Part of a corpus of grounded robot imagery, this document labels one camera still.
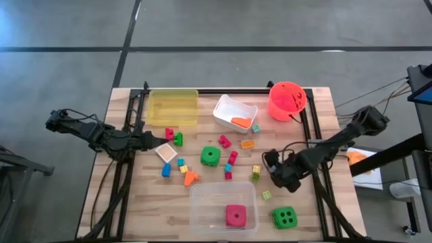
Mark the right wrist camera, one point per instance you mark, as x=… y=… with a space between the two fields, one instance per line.
x=271 y=161

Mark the green toy block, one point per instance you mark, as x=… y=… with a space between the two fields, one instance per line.
x=178 y=139

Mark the white plastic bin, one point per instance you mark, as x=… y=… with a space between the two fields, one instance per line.
x=229 y=109

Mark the pink stepped toy block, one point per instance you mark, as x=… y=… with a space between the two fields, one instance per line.
x=224 y=141
x=169 y=134

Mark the green foam die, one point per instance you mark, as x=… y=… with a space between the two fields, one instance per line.
x=216 y=160
x=285 y=217

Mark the pale green small cube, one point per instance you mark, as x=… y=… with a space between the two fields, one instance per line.
x=266 y=194

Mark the black cart beam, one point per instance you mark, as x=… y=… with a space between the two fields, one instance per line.
x=388 y=155

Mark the white paper sheet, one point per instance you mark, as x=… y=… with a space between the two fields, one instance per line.
x=371 y=179

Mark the clear plastic container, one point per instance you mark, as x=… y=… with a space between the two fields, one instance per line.
x=209 y=202

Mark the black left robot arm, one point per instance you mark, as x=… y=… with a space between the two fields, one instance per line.
x=101 y=135

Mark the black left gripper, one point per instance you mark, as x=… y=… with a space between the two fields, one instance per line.
x=141 y=140

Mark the pink small cube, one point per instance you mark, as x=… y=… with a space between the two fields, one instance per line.
x=228 y=175

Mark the grey metal stand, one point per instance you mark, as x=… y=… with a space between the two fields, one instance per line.
x=20 y=162

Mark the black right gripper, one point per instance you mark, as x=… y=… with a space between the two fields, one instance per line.
x=287 y=175

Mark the tablet with blue screen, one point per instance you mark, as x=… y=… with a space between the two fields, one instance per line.
x=422 y=96

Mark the black aluminium table frame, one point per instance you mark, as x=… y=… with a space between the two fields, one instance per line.
x=236 y=91

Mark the blue bowl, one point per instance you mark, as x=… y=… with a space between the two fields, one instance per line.
x=166 y=170

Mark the dark grey equipment cart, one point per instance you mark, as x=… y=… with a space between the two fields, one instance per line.
x=425 y=125

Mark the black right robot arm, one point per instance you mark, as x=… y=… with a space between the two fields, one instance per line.
x=351 y=130

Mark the yellow translucent plastic bin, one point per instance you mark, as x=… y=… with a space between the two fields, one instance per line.
x=172 y=108

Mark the pink long toy block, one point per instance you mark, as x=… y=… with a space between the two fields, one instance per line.
x=233 y=157

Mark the teal small cube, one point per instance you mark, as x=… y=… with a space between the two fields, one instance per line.
x=228 y=167
x=181 y=162
x=256 y=128

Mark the orange toy brick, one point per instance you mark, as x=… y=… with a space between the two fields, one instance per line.
x=248 y=144

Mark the white square card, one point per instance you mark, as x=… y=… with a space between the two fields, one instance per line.
x=166 y=152

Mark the orange arrow-shaped block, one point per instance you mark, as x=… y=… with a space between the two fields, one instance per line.
x=190 y=179

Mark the orange plastic bucket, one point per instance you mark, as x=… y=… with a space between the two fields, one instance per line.
x=287 y=101

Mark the orange object on paper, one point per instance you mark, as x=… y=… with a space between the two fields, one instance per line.
x=357 y=158

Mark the red foam die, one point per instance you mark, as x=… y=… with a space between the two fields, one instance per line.
x=231 y=222

